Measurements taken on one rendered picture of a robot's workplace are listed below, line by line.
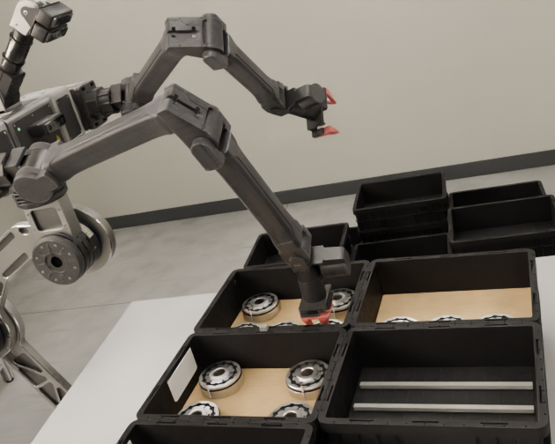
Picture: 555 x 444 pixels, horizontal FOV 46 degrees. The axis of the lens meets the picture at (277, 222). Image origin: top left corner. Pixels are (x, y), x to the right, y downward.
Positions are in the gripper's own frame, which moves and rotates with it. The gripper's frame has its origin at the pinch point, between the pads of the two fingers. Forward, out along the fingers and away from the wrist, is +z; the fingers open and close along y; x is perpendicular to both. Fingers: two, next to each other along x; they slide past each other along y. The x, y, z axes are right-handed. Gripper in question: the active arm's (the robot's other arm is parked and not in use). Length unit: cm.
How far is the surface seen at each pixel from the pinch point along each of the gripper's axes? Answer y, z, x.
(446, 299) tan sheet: 14.1, 4.1, -28.8
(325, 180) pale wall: 286, 74, 59
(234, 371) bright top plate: -13.0, 1.0, 19.7
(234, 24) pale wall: 286, -41, 93
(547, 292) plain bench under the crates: 33, 17, -54
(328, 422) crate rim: -38.9, -6.0, -8.3
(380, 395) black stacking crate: -20.5, 4.2, -14.6
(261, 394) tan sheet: -18.1, 4.0, 12.7
